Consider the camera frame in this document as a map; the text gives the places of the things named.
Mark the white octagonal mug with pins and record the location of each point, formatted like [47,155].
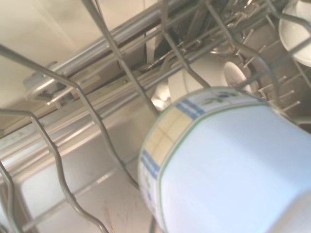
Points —
[230,157]

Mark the metal rack slide rail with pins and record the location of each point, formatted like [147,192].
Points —
[126,31]

